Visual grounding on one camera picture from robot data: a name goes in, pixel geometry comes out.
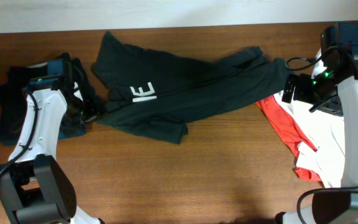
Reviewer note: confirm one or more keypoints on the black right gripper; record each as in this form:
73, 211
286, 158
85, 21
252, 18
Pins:
301, 81

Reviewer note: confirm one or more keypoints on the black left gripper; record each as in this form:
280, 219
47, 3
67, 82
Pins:
93, 106

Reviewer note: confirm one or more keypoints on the dark green Nike t-shirt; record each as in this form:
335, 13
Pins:
155, 94

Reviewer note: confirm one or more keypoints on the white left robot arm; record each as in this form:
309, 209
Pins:
33, 187

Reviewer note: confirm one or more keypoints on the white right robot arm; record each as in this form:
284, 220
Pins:
338, 60

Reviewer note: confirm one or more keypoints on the folded dark clothes stack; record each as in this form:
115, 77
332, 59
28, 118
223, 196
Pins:
13, 103

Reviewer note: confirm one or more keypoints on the white garment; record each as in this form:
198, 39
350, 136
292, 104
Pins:
326, 133

